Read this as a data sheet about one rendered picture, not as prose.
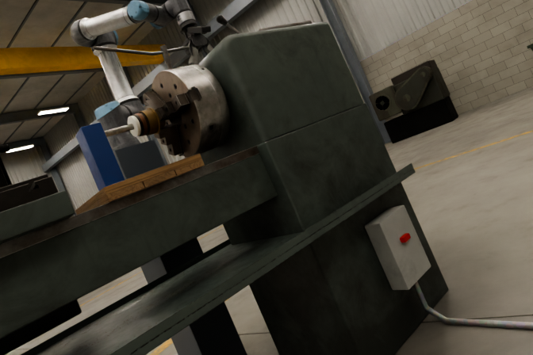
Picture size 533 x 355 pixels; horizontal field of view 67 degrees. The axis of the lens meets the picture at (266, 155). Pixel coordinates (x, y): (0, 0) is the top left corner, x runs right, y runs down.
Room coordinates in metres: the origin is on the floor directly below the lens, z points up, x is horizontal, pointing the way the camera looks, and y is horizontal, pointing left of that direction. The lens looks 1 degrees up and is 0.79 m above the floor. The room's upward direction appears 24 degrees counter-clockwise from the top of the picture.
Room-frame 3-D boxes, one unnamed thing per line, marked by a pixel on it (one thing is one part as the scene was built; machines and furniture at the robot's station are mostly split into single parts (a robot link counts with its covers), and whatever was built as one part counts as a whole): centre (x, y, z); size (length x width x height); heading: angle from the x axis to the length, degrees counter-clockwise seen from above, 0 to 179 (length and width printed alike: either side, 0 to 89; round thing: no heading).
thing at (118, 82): (1.91, 0.51, 1.47); 0.15 x 0.12 x 0.55; 154
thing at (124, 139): (1.79, 0.58, 1.15); 0.15 x 0.15 x 0.10
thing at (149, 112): (1.33, 0.32, 1.08); 0.09 x 0.09 x 0.09; 39
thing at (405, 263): (1.38, -0.43, 0.22); 0.42 x 0.18 x 0.44; 39
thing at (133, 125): (1.26, 0.40, 1.08); 0.13 x 0.07 x 0.07; 129
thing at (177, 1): (1.71, 0.09, 1.58); 0.09 x 0.08 x 0.11; 64
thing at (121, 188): (1.25, 0.41, 0.89); 0.36 x 0.30 x 0.04; 39
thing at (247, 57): (1.70, -0.10, 1.06); 0.59 x 0.48 x 0.39; 129
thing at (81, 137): (1.21, 0.47, 1.00); 0.08 x 0.06 x 0.23; 39
